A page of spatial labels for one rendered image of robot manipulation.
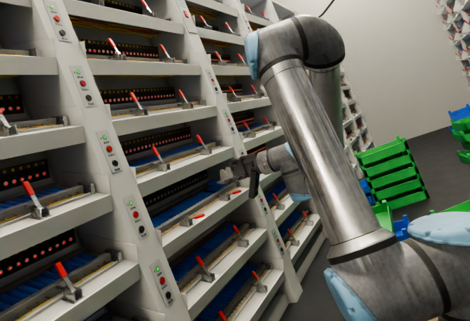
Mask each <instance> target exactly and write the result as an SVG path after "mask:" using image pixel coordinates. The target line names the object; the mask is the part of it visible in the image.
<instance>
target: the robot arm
mask: <svg viewBox="0 0 470 321"><path fill-rule="evenodd" d="M244 46H245V53H246V57H247V61H248V66H249V69H250V74H251V76H252V79H253V80H258V79H260V82H261V84H262V85H263V86H264V89H265V90H266V93H267V95H268V98H269V100H270V102H271V105H272V107H273V109H274V112H275V114H276V117H277V118H278V121H279V123H280V126H281V128H282V130H283V133H284V135H285V137H286V139H287V143H285V144H282V145H279V146H276V147H274V148H271V149H269V150H265V151H262V152H259V153H258V152H254V153H252V154H249V155H246V156H241V157H239V158H238V159H234V160H232V161H230V162H229V165H230V168H229V167H226V168H225V170H223V169H221V170H220V181H219V182H217V184H220V185H224V184H227V183H232V182H234V181H239V180H243V179H245V178H249V177H250V187H249V195H248V197H249V198H251V199H254V198H255V197H256V196H257V195H258V188H259V175H260V174H262V173H263V174H264V175H268V174H270V173H274V172H277V171H280V172H281V174H282V176H283V180H284V181H285V185H286V188H287V191H288V194H289V195H290V198H291V200H292V201H293V202H302V201H308V200H310V199H312V200H313V203H314V205H315V208H316V210H317V212H318V215H319V216H320V219H321V222H322V224H323V227H324V228H325V231H326V233H327V236H328V238H329V241H330V243H331V248H330V250H329V253H328V255H327V259H328V261H329V264H330V266H331V268H327V269H326V270H325V271H324V277H325V280H326V283H327V285H328V288H329V290H330V292H331V293H332V296H333V298H334V300H335V302H336V304H337V306H338V307H339V310H340V311H341V313H342V315H343V317H344V318H345V320H346V321H428V320H431V319H433V318H436V317H438V321H470V213H468V212H444V213H435V214H431V215H426V216H423V217H419V218H418V219H415V220H414V221H412V222H411V223H410V224H409V225H408V234H409V235H410V238H408V239H406V240H403V241H400V242H399V240H398V238H397V236H396V234H395V233H394V232H392V231H390V230H387V229H385V228H383V227H381V225H380V223H379V221H378V219H377V217H376V215H375V213H374V211H373V209H372V207H371V204H370V203H369V200H368V199H367V197H366V195H365V193H364V190H363V188H362V186H361V184H360V182H359V180H358V178H357V176H356V174H355V171H354V169H353V167H352V165H351V163H350V161H349V159H348V157H347V155H346V152H345V150H344V142H343V115H342V100H341V74H340V63H341V62H342V61H343V60H344V59H345V55H346V53H345V45H344V42H343V39H342V37H341V35H340V33H338V31H337V30H336V29H335V28H334V27H333V26H332V25H331V24H330V23H328V22H327V21H326V20H323V19H322V18H319V17H317V16H314V15H295V16H293V17H291V18H289V19H286V20H283V21H281V22H277V23H275V24H272V25H269V26H267V27H264V28H261V29H257V30H256V31H254V32H251V33H249V34H247V35H246V36H245V38H244ZM304 66H305V67H307V68H308V72H309V76H308V74H307V72H306V70H305V68H304Z"/></svg>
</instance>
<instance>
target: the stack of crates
mask: <svg viewBox="0 0 470 321"><path fill-rule="evenodd" d="M395 137H396V140H395V141H391V142H389V143H386V144H383V145H380V146H378V147H375V148H372V149H370V150H367V151H364V152H361V153H359V154H358V152H357V151H354V153H355V156H356V158H357V161H358V163H359V166H360V168H361V170H362V173H363V175H364V178H365V180H366V183H367V185H368V187H369V190H370V192H371V195H372V197H373V200H374V202H375V204H376V205H381V204H382V200H386V201H387V203H388V205H389V206H390V208H391V210H394V209H396V208H401V207H403V206H407V205H409V204H414V203H416V202H419V201H422V200H425V199H429V198H430V197H429V194H428V192H427V189H426V187H425V184H424V182H423V180H422V177H421V175H420V172H419V170H418V168H417V165H416V163H415V160H414V158H413V156H412V153H411V151H410V148H409V146H408V144H407V141H406V139H405V137H403V138H401V139H400V137H399V135H397V136H395Z"/></svg>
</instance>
